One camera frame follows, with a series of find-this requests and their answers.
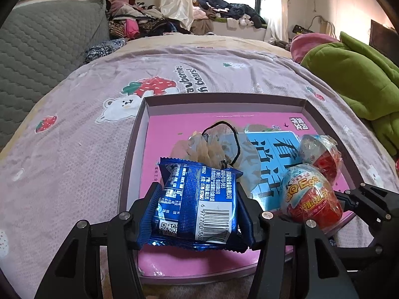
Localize cream curtain right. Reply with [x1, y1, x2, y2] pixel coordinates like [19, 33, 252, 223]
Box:
[265, 0, 289, 43]

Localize pink blanket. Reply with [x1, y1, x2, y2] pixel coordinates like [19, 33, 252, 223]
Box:
[290, 33, 339, 64]

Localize blue barcode snack packet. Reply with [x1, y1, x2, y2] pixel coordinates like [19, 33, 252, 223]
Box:
[147, 157, 248, 253]

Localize pink strawberry bed sheet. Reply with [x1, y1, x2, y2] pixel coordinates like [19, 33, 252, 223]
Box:
[1, 43, 398, 298]

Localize dark framed board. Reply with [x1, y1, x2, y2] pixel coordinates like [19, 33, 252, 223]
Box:
[369, 20, 398, 60]

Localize beige mesh pouch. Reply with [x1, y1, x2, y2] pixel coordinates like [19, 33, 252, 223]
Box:
[170, 120, 261, 198]

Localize clothes on window sill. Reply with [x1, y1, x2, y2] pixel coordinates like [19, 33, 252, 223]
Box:
[190, 0, 267, 35]

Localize dark floral cloth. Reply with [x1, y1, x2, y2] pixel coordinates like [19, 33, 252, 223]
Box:
[85, 39, 126, 64]

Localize green fleece blanket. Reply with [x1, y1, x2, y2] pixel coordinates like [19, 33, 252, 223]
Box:
[301, 32, 399, 157]

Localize pile of clothes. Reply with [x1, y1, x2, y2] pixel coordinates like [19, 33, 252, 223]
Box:
[105, 0, 191, 41]

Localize grey quilted headboard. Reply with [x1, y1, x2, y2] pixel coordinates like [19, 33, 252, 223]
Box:
[1, 0, 109, 147]

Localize red surprise egg toy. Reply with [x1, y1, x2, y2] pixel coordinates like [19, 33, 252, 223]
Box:
[280, 164, 343, 229]

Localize red surprise egg in tray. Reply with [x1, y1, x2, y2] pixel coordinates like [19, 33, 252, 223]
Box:
[299, 134, 343, 184]

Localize shallow grey cardboard tray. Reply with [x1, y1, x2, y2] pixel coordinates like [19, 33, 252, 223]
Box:
[119, 93, 363, 285]

